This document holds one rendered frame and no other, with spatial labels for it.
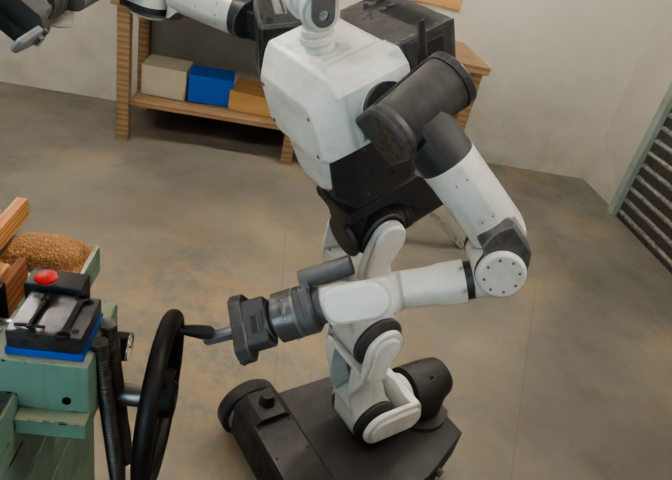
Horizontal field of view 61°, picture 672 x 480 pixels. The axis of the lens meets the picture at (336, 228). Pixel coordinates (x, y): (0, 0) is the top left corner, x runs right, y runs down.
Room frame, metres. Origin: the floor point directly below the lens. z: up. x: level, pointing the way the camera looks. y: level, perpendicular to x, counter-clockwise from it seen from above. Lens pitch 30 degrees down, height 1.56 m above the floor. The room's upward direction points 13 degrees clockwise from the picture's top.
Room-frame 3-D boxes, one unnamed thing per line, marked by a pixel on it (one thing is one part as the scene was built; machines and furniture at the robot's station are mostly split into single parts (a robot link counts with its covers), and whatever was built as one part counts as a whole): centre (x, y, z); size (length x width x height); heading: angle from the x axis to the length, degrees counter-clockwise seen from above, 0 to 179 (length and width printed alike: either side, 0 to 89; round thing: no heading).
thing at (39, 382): (0.59, 0.36, 0.91); 0.15 x 0.14 x 0.09; 9
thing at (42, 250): (0.82, 0.50, 0.92); 0.14 x 0.09 x 0.04; 99
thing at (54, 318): (0.60, 0.35, 0.99); 0.13 x 0.11 x 0.06; 9
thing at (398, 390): (1.26, -0.24, 0.28); 0.21 x 0.20 x 0.13; 129
